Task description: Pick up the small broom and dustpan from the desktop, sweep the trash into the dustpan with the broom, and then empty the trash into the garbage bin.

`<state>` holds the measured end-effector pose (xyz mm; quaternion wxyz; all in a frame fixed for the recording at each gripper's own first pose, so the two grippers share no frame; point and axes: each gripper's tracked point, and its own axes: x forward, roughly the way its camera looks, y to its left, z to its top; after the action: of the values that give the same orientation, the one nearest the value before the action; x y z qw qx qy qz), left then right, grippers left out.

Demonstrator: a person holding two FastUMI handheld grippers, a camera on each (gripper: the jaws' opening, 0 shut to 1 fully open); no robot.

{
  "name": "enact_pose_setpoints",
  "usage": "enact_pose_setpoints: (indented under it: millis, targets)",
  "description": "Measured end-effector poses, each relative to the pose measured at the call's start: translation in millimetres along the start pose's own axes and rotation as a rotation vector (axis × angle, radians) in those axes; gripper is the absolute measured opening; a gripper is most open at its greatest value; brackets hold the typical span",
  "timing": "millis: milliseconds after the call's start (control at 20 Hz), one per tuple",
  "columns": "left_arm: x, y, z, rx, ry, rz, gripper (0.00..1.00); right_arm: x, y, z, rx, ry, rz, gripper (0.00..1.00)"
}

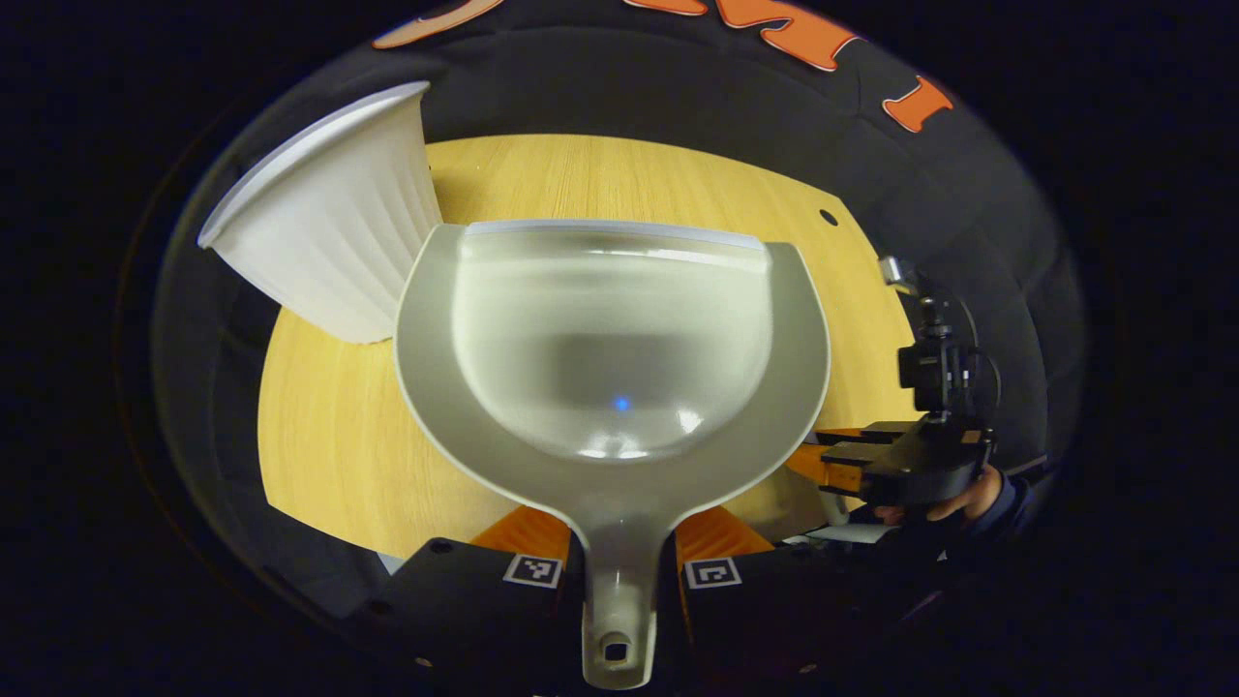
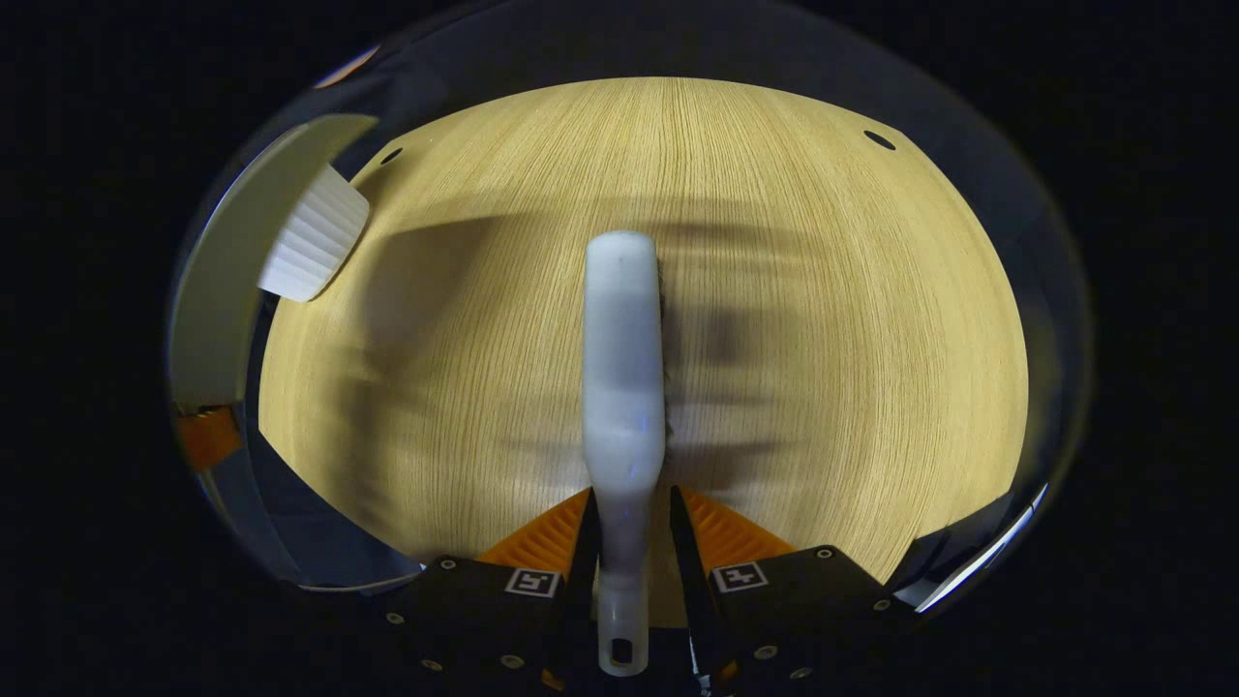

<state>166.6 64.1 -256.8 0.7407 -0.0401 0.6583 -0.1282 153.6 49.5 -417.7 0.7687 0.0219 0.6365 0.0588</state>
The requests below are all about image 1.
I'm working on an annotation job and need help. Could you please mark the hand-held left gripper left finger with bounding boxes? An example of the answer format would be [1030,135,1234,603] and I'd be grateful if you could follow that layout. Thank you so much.
[356,503,584,681]

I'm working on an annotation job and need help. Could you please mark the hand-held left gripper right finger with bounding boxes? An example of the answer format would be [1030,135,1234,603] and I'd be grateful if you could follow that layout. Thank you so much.
[671,503,877,681]

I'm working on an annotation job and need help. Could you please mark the grey plastic dustpan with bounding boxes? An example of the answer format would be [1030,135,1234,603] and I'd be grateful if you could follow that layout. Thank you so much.
[394,220,831,690]

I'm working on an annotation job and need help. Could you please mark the white ribbed garbage bin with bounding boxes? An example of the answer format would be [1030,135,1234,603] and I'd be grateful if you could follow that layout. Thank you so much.
[197,80,444,346]

